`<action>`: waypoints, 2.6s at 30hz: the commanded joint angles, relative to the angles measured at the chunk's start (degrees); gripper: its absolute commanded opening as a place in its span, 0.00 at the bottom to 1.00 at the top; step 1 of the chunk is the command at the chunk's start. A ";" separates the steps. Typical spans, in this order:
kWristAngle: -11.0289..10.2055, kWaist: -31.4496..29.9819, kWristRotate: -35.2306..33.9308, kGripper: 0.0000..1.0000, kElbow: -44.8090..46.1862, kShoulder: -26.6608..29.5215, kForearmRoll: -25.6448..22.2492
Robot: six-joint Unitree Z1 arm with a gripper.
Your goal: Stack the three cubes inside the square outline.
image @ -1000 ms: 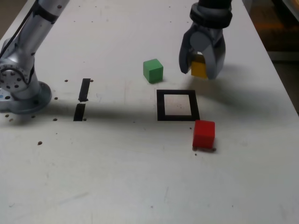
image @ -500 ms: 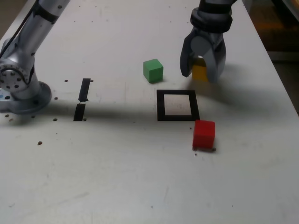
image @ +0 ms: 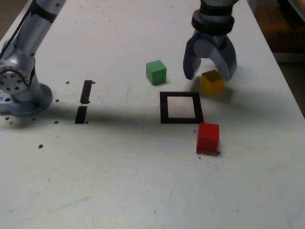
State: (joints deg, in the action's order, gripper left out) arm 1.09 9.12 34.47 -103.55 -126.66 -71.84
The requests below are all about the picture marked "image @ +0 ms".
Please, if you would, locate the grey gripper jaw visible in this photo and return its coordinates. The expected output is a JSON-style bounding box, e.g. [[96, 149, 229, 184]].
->
[[193, 35, 238, 82]]

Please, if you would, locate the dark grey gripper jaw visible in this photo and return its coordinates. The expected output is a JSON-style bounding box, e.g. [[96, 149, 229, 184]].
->
[[183, 31, 203, 81]]

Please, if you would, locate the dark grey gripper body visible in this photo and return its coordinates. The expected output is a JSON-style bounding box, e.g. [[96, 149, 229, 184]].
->
[[195, 30, 229, 49]]

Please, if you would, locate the yellow cube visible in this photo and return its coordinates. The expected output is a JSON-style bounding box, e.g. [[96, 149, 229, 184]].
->
[[200, 70, 225, 96]]

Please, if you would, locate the green cube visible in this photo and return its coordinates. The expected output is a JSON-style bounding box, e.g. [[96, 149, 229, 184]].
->
[[145, 60, 167, 86]]

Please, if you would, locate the red cube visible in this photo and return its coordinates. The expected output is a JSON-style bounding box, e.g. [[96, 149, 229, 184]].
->
[[196, 122, 220, 154]]

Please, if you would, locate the black tape square outline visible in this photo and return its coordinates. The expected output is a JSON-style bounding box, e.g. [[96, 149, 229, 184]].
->
[[159, 91, 204, 125]]

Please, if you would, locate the grey metal beam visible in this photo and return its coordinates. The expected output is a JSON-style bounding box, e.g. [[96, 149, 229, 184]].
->
[[273, 52, 305, 63]]

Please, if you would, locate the brown wooden crate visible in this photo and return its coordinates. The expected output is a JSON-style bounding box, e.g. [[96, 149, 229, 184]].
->
[[252, 0, 305, 52]]

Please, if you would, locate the black tape strip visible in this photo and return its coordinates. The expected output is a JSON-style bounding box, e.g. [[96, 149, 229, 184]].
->
[[74, 80, 93, 125]]

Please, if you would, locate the black cable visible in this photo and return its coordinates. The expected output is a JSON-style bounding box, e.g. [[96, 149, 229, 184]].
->
[[0, 7, 31, 58]]

